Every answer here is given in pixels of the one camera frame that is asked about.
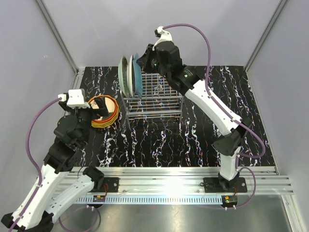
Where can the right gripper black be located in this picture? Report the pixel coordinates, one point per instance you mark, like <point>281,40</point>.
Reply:
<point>144,60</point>

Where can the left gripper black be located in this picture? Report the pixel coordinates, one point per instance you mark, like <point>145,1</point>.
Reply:
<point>97,113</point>

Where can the cream plate with dark patch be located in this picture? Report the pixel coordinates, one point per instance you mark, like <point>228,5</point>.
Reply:
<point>109,104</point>

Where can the red-orange scalloped plate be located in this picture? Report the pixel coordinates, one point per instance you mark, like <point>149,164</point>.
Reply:
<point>107,110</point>

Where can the dark teal plate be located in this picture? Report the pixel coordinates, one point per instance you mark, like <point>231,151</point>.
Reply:
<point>138,87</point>

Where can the white plate teal rim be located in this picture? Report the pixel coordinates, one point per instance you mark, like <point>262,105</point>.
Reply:
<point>129,75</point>

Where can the light green flower plate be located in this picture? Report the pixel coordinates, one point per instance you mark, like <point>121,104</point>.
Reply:
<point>122,76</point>

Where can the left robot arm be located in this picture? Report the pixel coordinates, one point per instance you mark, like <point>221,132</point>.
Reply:
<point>39,210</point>

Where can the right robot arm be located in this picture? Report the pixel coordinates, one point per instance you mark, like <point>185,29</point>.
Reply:
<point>192,84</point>

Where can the yellow scalloped plate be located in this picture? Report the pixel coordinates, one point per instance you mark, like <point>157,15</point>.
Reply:
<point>107,122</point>

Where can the left controller board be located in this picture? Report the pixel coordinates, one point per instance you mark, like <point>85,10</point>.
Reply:
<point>98,198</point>

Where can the controller board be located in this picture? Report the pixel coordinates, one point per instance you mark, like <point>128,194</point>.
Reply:
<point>233,200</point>
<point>98,198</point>

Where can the right controller board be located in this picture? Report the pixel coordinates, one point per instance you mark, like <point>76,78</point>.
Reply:
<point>233,200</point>

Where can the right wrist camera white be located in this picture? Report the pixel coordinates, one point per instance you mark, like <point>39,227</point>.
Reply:
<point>162,35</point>

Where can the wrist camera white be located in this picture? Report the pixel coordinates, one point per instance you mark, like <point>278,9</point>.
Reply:
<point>74,98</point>
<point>162,35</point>

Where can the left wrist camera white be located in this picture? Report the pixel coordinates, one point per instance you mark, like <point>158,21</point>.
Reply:
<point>74,98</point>

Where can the left aluminium frame post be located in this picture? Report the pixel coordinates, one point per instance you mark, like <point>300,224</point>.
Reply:
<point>56,34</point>

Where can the aluminium frame post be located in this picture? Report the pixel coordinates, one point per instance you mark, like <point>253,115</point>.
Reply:
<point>56,34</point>
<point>268,29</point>

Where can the metal wire dish rack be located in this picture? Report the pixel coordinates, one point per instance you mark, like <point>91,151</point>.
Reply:
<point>158,102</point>

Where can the right aluminium frame post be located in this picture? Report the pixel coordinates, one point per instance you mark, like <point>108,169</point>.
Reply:
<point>268,29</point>

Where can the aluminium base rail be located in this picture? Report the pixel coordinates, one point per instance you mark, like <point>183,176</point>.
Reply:
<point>192,185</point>

